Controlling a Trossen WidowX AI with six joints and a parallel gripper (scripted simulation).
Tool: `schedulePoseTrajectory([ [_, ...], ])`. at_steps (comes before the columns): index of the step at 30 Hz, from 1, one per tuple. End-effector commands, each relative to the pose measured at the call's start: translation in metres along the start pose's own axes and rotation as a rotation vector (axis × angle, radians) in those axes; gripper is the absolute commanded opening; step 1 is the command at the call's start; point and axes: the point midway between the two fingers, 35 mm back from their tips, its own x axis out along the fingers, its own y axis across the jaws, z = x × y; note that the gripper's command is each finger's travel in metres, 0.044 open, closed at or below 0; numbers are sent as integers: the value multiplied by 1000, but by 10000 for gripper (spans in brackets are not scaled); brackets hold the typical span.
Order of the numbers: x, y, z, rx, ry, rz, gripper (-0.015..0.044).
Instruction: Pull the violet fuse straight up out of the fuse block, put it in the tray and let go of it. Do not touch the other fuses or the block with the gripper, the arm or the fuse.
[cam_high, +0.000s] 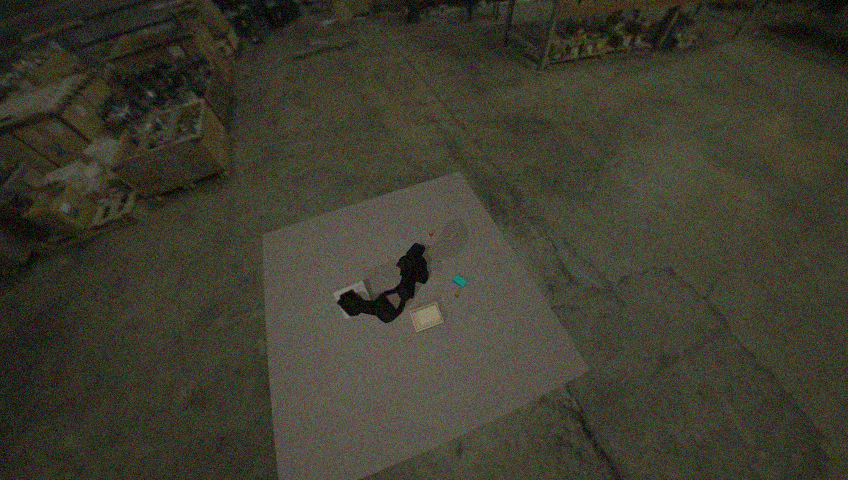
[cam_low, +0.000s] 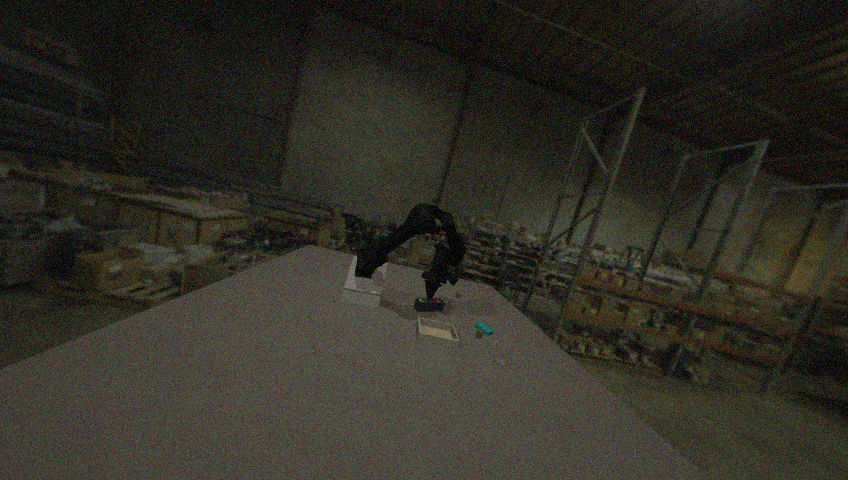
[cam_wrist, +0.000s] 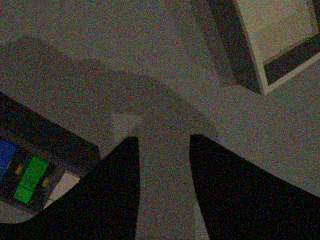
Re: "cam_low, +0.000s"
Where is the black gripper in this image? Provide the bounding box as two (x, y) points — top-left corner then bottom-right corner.
(421, 259), (447, 300)

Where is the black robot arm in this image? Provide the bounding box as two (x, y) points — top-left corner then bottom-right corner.
(354, 203), (466, 286)

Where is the teal rectangular block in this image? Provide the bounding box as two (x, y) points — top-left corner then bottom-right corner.
(475, 323), (494, 336)

